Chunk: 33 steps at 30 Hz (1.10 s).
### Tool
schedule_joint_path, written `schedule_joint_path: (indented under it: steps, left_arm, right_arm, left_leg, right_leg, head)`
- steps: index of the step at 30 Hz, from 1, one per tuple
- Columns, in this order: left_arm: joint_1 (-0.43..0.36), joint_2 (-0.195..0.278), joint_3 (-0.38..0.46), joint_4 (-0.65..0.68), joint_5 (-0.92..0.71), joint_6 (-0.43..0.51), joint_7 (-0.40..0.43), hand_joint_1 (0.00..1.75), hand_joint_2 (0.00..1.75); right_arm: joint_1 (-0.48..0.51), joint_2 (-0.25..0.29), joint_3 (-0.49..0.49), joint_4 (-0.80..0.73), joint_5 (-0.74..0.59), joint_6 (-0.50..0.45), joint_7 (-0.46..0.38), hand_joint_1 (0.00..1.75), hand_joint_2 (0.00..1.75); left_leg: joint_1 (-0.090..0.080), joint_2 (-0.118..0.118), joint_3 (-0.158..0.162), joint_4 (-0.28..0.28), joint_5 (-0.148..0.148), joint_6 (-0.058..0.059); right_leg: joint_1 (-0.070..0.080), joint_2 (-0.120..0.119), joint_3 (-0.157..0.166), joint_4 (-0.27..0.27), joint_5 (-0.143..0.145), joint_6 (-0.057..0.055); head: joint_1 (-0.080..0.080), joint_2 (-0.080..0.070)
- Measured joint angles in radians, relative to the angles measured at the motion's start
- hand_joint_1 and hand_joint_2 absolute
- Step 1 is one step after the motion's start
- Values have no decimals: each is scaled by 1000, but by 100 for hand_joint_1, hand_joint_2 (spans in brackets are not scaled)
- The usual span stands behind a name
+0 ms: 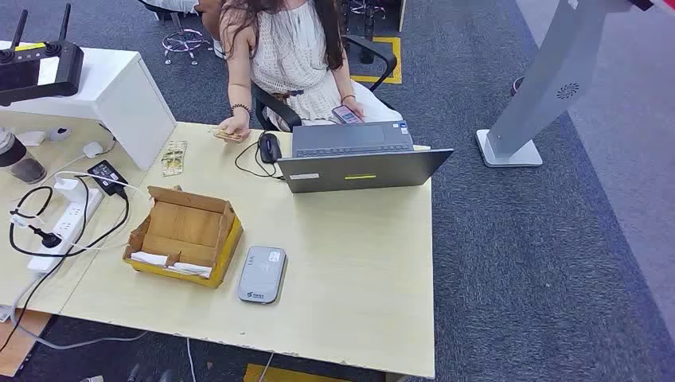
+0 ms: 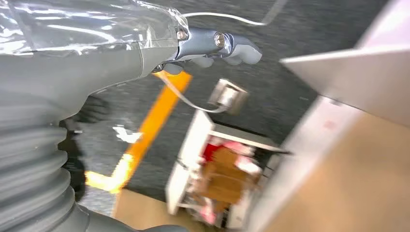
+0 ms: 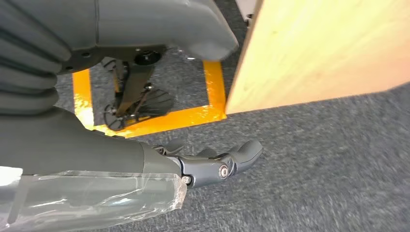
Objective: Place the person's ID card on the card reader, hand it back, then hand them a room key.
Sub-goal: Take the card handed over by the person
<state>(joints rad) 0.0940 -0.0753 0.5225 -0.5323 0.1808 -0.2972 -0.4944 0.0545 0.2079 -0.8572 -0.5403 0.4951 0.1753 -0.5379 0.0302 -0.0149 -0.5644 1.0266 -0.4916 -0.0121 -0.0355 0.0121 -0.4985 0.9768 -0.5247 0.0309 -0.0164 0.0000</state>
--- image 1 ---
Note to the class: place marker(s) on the person's right hand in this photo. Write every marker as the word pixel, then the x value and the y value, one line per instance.
pixel 236 126

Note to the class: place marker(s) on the person's left hand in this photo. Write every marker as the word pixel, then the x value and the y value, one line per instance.
pixel 356 108

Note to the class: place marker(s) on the smartphone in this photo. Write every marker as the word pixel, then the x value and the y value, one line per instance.
pixel 345 115

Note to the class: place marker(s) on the golden ID card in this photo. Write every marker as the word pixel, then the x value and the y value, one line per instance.
pixel 224 135

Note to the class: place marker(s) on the room key card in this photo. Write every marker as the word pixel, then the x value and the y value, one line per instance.
pixel 192 270
pixel 150 258

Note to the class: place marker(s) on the person's left forearm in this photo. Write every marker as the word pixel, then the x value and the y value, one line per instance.
pixel 344 84

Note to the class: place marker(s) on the person's right forearm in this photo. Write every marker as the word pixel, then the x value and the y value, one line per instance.
pixel 240 95

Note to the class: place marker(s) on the person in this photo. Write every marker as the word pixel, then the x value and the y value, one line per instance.
pixel 211 21
pixel 290 58

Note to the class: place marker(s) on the grey card reader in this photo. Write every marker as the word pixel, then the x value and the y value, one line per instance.
pixel 262 275

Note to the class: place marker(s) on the black computer mouse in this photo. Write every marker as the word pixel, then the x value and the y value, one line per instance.
pixel 270 147

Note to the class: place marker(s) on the black office chair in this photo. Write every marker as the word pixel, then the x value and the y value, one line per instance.
pixel 274 108

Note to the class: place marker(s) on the yellow floor tape marking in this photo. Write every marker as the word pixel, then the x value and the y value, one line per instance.
pixel 285 375
pixel 394 63

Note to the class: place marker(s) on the grey laptop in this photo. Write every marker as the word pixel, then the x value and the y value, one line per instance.
pixel 358 168

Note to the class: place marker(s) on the yellow patterned paper packet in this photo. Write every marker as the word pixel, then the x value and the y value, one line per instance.
pixel 174 158

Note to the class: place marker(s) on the chrome stool base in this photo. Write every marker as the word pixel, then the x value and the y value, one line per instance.
pixel 184 42

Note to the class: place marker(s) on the white cabinet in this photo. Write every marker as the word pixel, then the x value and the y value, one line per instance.
pixel 126 100

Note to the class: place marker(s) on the open cardboard box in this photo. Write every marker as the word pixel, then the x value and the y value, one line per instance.
pixel 182 226

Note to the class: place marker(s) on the black power adapter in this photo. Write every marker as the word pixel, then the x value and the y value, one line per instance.
pixel 107 177

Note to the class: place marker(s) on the white small adapter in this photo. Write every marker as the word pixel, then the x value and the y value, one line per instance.
pixel 93 150

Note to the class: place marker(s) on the dark round object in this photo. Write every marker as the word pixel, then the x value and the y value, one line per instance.
pixel 516 87

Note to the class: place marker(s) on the white charger plug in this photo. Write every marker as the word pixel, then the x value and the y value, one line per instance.
pixel 66 190

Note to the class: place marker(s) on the black controller with antennas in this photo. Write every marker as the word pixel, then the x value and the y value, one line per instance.
pixel 58 74

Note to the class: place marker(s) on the white power strip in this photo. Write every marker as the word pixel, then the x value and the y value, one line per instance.
pixel 66 229

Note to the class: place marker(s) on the white flat small device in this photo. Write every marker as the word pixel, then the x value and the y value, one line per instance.
pixel 30 138

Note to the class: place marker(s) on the black power plug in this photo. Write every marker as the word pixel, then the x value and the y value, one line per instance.
pixel 51 241

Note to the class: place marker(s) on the brown board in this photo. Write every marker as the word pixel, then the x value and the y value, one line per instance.
pixel 16 358

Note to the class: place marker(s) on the white round small camera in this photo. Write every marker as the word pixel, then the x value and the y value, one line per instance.
pixel 59 134

